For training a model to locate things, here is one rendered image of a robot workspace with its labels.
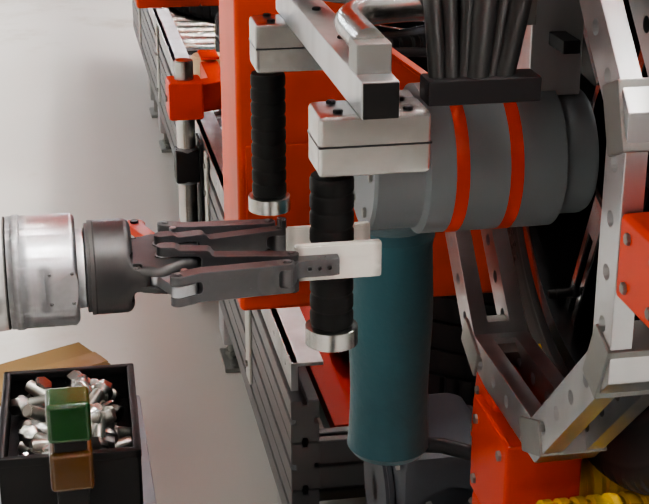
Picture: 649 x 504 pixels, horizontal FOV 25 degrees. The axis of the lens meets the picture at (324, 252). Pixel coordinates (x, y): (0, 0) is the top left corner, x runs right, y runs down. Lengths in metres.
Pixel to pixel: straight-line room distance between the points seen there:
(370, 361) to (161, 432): 1.20
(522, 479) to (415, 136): 0.45
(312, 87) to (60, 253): 0.71
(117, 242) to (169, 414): 1.62
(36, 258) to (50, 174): 3.01
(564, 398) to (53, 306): 0.45
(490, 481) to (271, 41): 0.49
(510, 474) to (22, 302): 0.55
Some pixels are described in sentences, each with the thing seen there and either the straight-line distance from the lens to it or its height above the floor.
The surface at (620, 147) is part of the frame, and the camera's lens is 1.12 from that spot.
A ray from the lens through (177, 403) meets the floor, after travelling 2.78.
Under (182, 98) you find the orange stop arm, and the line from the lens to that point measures 3.01.
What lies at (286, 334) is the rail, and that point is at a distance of 2.10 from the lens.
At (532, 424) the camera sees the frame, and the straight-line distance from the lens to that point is 1.37.
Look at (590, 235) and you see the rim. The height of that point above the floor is 0.74.
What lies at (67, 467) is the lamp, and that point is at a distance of 1.36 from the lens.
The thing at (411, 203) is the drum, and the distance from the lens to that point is 1.31.
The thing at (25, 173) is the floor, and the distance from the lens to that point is 4.16.
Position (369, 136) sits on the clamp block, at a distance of 1.13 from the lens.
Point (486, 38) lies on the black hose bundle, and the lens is 1.13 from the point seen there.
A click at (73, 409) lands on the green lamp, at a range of 1.33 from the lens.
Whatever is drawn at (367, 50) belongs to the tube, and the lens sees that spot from 1.12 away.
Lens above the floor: 1.25
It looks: 21 degrees down
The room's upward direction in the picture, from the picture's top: straight up
